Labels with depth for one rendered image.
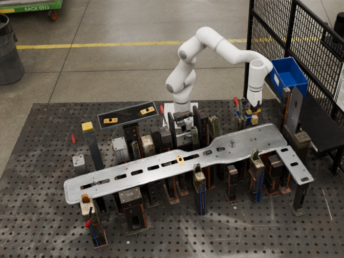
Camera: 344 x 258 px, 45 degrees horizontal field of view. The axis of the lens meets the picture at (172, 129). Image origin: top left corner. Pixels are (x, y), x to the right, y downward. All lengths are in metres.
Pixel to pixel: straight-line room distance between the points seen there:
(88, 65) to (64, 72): 0.30
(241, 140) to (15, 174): 1.60
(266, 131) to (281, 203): 0.47
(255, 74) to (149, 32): 3.49
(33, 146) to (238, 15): 3.57
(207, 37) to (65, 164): 1.40
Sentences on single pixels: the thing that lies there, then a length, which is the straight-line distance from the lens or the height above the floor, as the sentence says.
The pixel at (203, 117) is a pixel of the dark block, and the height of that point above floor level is 1.12.
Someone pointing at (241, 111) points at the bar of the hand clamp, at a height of 1.12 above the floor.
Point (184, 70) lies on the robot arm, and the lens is 2.64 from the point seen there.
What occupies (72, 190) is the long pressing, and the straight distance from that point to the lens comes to 2.50.
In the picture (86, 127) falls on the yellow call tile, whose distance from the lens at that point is 2.59.
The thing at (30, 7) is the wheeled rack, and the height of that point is 0.26.
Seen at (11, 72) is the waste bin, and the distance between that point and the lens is 5.14.
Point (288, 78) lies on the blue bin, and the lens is 3.07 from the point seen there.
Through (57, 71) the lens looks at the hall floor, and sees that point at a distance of 5.19.
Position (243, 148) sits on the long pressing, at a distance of 2.58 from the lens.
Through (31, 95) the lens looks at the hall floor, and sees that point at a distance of 4.93.
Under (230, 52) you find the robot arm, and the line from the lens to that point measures 2.28.
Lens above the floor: 2.90
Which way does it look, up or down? 45 degrees down
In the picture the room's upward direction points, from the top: 6 degrees counter-clockwise
